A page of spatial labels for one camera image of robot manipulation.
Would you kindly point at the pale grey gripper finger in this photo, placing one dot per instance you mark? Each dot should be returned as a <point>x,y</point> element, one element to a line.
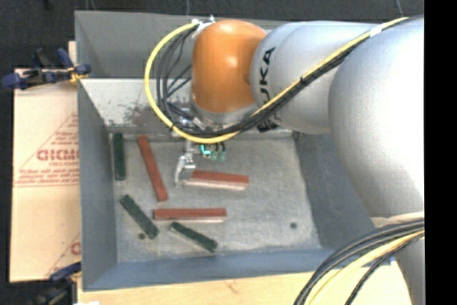
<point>191,166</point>
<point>179,171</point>

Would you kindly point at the red-brown block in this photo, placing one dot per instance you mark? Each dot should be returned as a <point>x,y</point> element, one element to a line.
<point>189,213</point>
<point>221,178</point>
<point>152,169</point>

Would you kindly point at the dark green flat block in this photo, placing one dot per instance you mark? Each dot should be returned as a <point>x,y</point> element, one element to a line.
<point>119,157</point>
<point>194,236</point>
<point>139,216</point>

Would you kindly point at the grey metal bin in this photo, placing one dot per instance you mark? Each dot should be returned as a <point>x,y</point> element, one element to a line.
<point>264,210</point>

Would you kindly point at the brown cardboard board red print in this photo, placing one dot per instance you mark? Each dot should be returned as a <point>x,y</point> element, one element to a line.
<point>43,210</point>

